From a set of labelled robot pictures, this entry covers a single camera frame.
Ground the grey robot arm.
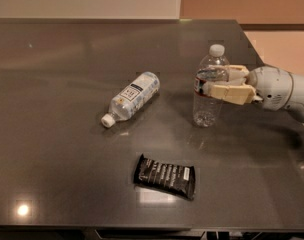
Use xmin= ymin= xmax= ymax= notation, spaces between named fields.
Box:
xmin=201 ymin=65 xmax=304 ymax=124

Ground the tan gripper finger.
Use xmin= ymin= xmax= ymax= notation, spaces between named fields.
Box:
xmin=229 ymin=65 xmax=249 ymax=83
xmin=202 ymin=82 xmax=262 ymax=105

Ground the black snack bar wrapper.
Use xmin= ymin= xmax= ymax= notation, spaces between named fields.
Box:
xmin=133 ymin=155 xmax=196 ymax=200

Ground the white-label water bottle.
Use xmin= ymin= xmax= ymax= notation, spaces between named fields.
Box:
xmin=101 ymin=72 xmax=160 ymax=128

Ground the clear red-label water bottle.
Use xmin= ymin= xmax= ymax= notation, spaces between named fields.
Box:
xmin=193 ymin=44 xmax=229 ymax=127

